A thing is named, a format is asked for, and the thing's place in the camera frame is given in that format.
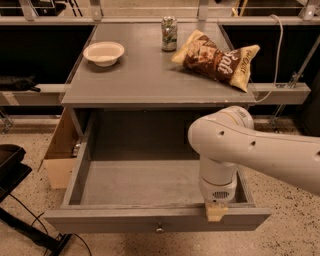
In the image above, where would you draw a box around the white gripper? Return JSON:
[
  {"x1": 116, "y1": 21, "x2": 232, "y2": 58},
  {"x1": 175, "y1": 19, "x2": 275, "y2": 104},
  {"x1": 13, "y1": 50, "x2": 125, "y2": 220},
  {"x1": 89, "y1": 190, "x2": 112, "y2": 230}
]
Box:
[{"x1": 199, "y1": 156, "x2": 238, "y2": 222}]

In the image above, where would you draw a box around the grey top drawer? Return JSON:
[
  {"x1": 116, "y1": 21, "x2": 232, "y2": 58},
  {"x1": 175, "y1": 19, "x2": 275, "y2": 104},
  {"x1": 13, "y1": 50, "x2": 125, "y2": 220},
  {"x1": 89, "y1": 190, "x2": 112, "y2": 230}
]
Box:
[{"x1": 44, "y1": 111, "x2": 271, "y2": 234}]

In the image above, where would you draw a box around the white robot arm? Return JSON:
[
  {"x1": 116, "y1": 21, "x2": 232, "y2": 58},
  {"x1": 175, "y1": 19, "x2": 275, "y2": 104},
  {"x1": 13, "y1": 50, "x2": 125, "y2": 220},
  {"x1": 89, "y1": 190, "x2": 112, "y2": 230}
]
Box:
[{"x1": 188, "y1": 106, "x2": 320, "y2": 222}]

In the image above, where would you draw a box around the brown yellow chip bag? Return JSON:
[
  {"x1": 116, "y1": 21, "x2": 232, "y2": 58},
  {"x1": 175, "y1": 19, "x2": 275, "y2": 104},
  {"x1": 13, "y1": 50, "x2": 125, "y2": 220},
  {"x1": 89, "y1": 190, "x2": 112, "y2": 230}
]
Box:
[{"x1": 171, "y1": 30, "x2": 260, "y2": 92}]

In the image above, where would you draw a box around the brown cardboard box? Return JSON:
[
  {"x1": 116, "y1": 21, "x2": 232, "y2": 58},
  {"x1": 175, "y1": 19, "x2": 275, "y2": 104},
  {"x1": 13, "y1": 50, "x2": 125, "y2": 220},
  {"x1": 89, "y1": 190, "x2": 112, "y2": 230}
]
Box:
[{"x1": 43, "y1": 109, "x2": 79, "y2": 189}]

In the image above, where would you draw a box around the green soda can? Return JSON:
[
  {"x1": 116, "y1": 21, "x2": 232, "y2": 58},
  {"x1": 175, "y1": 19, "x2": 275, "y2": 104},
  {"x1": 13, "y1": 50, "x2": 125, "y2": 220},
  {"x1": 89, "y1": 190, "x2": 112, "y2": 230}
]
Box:
[{"x1": 161, "y1": 16, "x2": 177, "y2": 51}]

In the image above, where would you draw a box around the white paper bowl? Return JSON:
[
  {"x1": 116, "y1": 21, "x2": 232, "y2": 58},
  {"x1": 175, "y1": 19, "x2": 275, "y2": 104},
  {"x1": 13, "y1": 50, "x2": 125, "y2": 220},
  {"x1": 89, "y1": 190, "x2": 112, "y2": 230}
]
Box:
[{"x1": 83, "y1": 41, "x2": 125, "y2": 67}]

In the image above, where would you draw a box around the black stand base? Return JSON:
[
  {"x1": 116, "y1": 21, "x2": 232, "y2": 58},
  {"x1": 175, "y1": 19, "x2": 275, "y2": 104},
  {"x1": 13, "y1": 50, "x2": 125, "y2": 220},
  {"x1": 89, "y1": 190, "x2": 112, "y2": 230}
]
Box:
[{"x1": 0, "y1": 143, "x2": 73, "y2": 256}]

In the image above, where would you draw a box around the metal railing frame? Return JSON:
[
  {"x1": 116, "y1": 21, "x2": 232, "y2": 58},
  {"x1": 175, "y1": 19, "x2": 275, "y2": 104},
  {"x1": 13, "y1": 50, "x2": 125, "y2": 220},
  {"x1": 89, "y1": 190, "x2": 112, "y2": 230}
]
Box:
[{"x1": 1, "y1": 0, "x2": 319, "y2": 109}]

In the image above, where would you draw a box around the black floor cable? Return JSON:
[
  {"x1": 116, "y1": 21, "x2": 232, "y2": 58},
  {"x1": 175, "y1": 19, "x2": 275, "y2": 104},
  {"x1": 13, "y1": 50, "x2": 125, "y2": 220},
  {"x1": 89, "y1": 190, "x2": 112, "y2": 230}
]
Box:
[{"x1": 8, "y1": 192, "x2": 93, "y2": 256}]

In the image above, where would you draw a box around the white hanging cable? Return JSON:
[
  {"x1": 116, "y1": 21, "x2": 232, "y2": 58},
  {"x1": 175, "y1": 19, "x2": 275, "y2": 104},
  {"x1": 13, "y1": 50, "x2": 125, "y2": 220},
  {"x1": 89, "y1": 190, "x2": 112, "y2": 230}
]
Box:
[{"x1": 254, "y1": 13, "x2": 284, "y2": 104}]

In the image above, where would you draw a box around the black bag on rail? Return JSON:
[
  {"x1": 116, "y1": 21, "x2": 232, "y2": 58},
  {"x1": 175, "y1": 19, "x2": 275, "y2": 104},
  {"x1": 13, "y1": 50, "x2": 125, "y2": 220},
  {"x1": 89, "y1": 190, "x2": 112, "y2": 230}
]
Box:
[{"x1": 0, "y1": 76, "x2": 41, "y2": 92}]

